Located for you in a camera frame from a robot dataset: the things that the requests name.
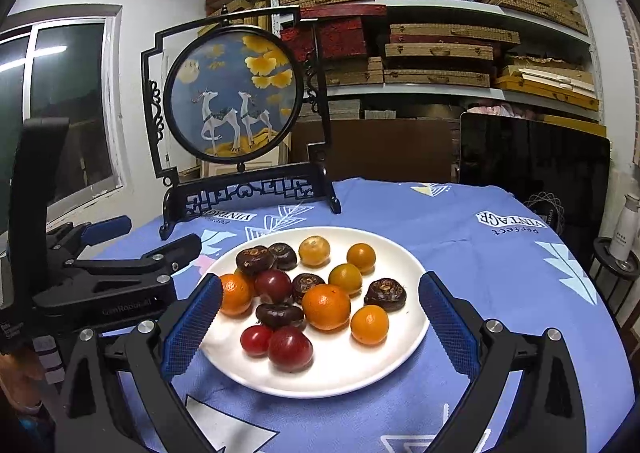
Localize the red lacquer box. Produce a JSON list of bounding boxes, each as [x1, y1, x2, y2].
[[317, 17, 371, 59], [280, 26, 318, 64], [300, 4, 387, 19]]

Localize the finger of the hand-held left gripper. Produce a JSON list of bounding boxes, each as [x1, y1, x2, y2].
[[62, 233, 202, 284], [47, 214, 132, 254]]

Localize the large orange mandarin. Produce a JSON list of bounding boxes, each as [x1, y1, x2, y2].
[[302, 284, 352, 331]]

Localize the dark brown water chestnut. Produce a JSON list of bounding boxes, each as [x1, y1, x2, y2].
[[291, 273, 327, 304], [268, 242, 299, 270], [363, 278, 407, 312], [255, 303, 305, 330], [236, 245, 276, 276]]

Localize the bright red cherry tomato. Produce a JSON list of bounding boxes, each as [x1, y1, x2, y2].
[[240, 325, 274, 357]]

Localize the small round black stand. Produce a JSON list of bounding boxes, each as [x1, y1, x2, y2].
[[587, 235, 640, 304]]

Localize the round deer embroidery panel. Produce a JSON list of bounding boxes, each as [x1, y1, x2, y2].
[[164, 24, 306, 165]]

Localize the stack of woven boxes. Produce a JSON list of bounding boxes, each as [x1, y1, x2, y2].
[[277, 0, 588, 89]]

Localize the person's left hand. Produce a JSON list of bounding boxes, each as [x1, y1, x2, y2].
[[7, 348, 48, 414]]

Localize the pale yellow mandarin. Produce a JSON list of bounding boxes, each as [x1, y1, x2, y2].
[[298, 236, 332, 268]]

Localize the dark red tomato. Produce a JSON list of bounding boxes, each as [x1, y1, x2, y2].
[[254, 269, 294, 305], [267, 326, 314, 374]]

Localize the white metal shelf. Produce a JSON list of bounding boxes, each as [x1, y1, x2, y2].
[[269, 0, 608, 134]]

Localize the black flat panel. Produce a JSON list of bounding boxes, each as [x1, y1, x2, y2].
[[457, 112, 612, 274]]

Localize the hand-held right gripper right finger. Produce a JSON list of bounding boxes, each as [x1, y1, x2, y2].
[[419, 271, 587, 453]]

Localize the stack of yellow flat boxes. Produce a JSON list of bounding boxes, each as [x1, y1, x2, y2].
[[492, 56, 601, 111]]

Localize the yellow orange kumquat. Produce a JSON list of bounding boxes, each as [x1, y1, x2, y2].
[[328, 263, 363, 296]]

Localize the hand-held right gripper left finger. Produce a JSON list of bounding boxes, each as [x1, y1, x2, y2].
[[52, 274, 223, 453]]

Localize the pink plastic bag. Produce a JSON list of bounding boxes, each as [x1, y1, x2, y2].
[[465, 102, 516, 118]]

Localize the white round plate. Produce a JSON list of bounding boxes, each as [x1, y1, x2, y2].
[[198, 226, 432, 399]]

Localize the blue printed tablecloth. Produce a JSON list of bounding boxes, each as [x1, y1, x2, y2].
[[85, 178, 636, 453]]

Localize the decorative round deer screen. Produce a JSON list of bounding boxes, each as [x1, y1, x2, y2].
[[141, 4, 343, 240]]

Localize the white framed window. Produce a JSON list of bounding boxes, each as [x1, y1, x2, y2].
[[0, 4, 124, 234]]

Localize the white thermos jug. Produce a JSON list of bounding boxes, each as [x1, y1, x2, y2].
[[607, 193, 640, 259]]

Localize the small orange kumquat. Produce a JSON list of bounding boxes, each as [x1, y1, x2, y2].
[[346, 243, 377, 274]]

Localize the medium orange mandarin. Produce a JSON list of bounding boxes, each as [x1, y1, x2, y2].
[[350, 304, 390, 346], [218, 273, 254, 317]]

